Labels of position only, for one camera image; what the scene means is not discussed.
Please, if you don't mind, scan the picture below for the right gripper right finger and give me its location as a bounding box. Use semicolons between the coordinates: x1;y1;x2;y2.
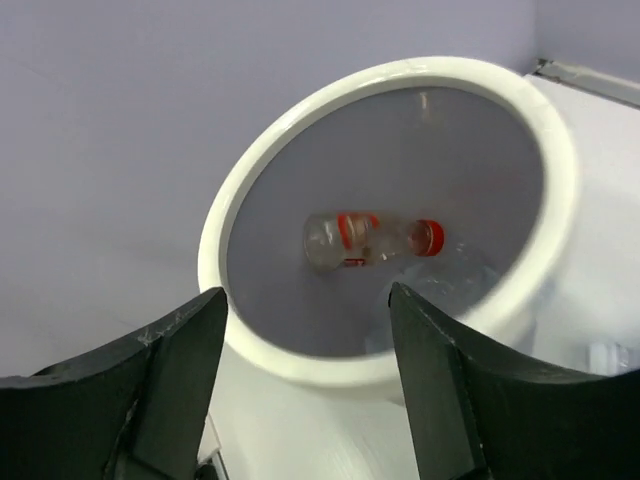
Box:
388;283;639;479

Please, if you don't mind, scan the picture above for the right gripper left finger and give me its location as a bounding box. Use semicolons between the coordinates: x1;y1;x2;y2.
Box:
1;287;228;479

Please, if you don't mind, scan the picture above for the clear bottle white cap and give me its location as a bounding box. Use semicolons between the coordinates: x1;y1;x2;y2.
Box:
364;240;500;355

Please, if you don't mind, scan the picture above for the red cap clear bottle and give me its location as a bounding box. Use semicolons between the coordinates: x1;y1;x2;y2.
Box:
303;212;445;272

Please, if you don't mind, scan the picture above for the white round bin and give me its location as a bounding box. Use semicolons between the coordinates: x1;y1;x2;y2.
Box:
198;55;640;436

